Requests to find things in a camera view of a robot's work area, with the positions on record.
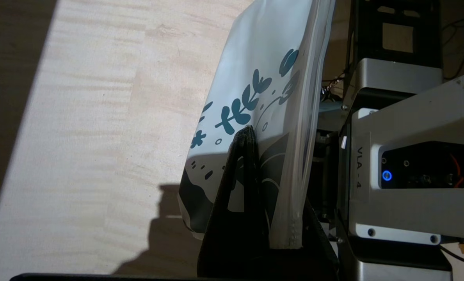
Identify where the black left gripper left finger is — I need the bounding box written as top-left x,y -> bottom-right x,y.
196,124 -> 274,279

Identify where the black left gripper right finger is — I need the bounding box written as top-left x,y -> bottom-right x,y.
272,195 -> 340,279

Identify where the white horse-print pouch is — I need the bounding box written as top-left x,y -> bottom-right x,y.
178,0 -> 337,250

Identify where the white grey robot base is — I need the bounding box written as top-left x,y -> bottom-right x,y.
314,0 -> 464,281

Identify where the beige wooden shelf unit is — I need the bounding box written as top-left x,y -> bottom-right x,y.
0,0 -> 252,276

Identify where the key bunch on ring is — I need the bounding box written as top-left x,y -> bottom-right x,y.
321,76 -> 345,100

